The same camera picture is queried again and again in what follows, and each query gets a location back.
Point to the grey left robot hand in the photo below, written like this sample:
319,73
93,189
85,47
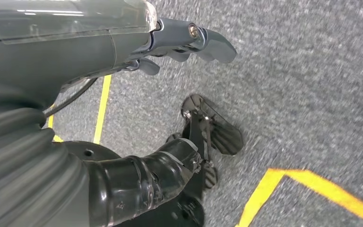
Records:
59,47

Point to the glossy black robot leg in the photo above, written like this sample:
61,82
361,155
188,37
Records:
131,185

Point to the black robot foot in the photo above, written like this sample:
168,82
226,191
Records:
223,134

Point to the yellow floor tape square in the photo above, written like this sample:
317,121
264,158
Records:
325,188

